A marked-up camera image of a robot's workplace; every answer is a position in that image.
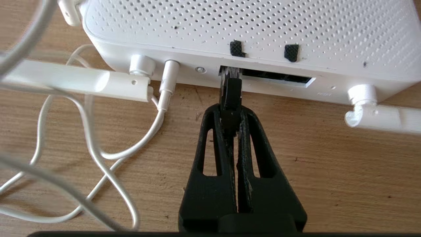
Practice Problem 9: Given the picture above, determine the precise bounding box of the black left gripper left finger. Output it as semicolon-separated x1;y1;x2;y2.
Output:
179;104;238;231

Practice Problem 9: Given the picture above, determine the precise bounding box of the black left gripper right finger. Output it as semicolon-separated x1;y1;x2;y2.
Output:
219;105;308;231

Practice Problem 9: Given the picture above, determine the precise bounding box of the black ethernet cable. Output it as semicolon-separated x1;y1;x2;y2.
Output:
219;66;244;137

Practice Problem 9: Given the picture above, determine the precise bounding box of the thin white adapter cable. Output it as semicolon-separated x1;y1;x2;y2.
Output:
0;0;181;231

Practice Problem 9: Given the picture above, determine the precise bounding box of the white router with antennas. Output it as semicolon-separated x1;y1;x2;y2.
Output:
0;0;421;135

